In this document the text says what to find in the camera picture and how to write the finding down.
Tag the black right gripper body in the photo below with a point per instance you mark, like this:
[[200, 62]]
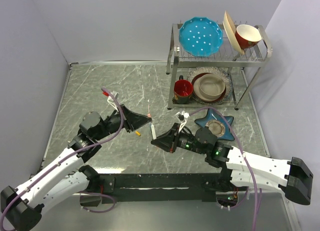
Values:
[[186, 141]]

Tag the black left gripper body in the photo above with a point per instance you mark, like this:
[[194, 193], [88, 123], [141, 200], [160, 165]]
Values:
[[112, 123]]

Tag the white pen pink tip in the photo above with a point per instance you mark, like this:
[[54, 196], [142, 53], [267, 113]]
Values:
[[153, 132]]

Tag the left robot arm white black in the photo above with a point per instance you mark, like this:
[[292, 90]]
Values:
[[68, 174]]

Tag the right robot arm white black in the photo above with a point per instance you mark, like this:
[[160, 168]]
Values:
[[240, 168]]

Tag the small round patterned saucer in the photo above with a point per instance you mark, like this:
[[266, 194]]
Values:
[[216, 127]]

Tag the blue star shaped dish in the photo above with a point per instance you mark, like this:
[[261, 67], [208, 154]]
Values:
[[226, 120]]

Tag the red mug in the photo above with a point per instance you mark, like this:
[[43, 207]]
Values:
[[182, 91]]

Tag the beige bowl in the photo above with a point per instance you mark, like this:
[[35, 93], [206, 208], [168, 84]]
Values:
[[211, 86]]

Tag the dark red plate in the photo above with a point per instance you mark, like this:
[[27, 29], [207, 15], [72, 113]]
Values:
[[196, 77]]

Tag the metal dish rack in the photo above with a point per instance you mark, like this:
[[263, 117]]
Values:
[[179, 62]]

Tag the glass patterned plate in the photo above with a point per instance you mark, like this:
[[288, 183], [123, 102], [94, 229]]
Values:
[[198, 72]]

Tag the blue polka dot plate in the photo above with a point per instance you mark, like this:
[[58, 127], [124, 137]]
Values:
[[200, 37]]

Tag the cream plate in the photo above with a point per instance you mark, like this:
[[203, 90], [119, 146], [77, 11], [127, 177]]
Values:
[[230, 30]]

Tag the red white bowl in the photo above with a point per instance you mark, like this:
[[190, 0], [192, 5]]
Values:
[[247, 36]]

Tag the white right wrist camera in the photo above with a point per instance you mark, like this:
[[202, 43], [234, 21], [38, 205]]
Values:
[[183, 116]]

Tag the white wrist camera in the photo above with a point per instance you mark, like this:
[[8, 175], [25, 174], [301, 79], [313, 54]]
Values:
[[183, 116], [111, 97]]

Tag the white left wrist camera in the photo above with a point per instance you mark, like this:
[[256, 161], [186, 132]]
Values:
[[111, 97]]

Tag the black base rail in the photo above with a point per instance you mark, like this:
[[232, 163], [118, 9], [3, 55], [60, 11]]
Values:
[[148, 187]]

